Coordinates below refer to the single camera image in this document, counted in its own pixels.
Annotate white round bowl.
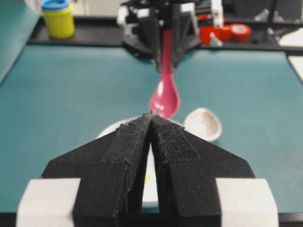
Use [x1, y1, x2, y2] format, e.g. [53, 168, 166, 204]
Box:
[96, 117, 187, 209]

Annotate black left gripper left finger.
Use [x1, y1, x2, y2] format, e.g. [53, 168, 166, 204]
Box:
[16, 111, 152, 227]

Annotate pink plastic spoon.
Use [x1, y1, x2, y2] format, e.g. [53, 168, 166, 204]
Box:
[149, 30, 180, 119]

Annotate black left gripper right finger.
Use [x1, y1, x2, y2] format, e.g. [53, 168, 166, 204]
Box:
[150, 114, 279, 227]

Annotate red tape roll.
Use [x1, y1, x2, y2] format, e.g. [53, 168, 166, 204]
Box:
[231, 24, 251, 42]

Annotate green mat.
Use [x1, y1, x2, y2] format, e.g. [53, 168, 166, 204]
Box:
[0, 0, 303, 215]

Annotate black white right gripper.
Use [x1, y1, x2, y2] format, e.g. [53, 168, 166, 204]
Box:
[117, 0, 200, 72]

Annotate speckled ceramic spoon rest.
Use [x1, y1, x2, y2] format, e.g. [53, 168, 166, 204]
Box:
[184, 107, 223, 142]

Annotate yellow green cup blue lid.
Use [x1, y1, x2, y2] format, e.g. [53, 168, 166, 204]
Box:
[41, 0, 75, 39]

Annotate red plastic part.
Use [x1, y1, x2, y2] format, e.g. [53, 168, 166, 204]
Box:
[198, 14, 232, 44]

